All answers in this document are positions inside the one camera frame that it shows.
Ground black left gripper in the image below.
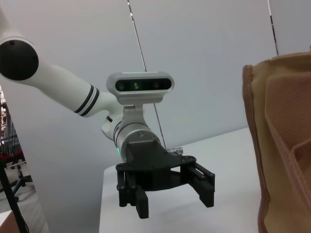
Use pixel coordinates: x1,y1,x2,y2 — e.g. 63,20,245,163
116,139,216,219

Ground khaki canvas food bag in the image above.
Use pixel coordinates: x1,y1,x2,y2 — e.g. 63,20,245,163
242,50,311,233

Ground silver round connector plug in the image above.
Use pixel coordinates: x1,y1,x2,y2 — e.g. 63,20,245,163
167,146,185,156

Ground black office chair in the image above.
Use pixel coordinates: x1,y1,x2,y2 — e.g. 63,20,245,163
0,148,34,202

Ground brown cardboard box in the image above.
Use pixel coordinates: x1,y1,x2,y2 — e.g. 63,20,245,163
0,210,20,233

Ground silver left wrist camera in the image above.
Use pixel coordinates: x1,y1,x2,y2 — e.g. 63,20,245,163
106,71,175,105

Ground black thick cable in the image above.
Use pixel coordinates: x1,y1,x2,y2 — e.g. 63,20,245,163
0,157,28,233

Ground metal wire rack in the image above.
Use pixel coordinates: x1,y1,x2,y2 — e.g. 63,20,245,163
0,84,24,156

